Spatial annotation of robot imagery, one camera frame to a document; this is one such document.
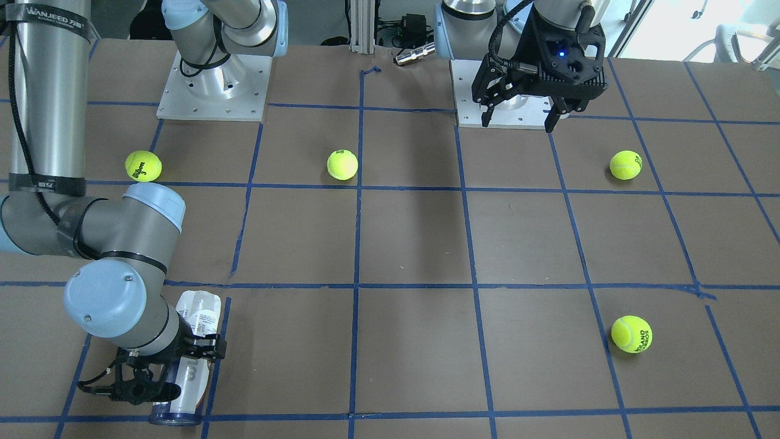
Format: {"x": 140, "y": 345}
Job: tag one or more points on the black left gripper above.
{"x": 540, "y": 41}

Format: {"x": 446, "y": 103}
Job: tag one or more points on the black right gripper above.
{"x": 181, "y": 347}

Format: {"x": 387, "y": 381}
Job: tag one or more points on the white blue tennis ball can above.
{"x": 202, "y": 311}

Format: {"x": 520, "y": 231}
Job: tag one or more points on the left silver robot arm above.
{"x": 463, "y": 30}

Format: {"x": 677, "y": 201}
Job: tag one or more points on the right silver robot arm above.
{"x": 127, "y": 244}

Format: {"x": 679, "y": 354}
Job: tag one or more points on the tennis ball near base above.
{"x": 625, "y": 165}
{"x": 143, "y": 166}

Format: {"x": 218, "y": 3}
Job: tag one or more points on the tennis ball centre back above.
{"x": 342, "y": 164}

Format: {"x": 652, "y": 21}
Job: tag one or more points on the tennis ball front Roland Garros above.
{"x": 631, "y": 334}

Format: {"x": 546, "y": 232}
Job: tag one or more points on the silver metal cylinder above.
{"x": 407, "y": 56}

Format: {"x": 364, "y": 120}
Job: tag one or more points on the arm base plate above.
{"x": 235, "y": 91}
{"x": 520, "y": 112}

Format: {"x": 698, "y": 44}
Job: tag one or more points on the aluminium frame post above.
{"x": 362, "y": 16}

